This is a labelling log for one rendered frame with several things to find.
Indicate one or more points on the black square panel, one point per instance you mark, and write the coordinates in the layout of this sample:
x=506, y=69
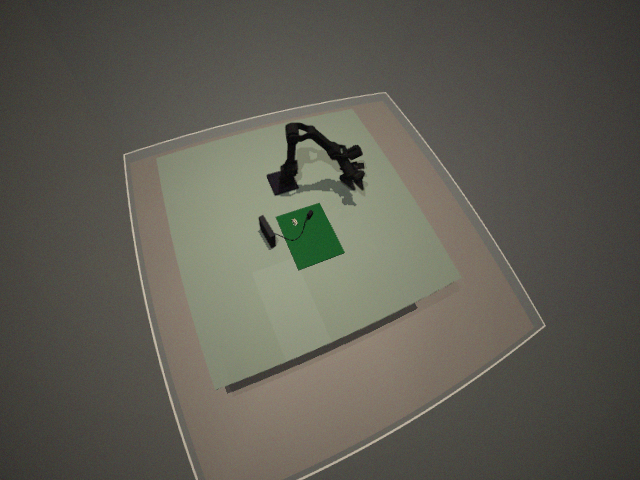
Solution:
x=267, y=231

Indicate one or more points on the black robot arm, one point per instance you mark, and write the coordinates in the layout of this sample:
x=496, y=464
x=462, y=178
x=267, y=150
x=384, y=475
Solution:
x=289, y=169

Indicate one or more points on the green circuit board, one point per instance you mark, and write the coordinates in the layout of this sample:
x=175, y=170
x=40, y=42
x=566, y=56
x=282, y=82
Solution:
x=317, y=243

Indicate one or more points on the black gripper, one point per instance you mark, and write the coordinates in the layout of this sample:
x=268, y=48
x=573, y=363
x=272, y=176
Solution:
x=351, y=176

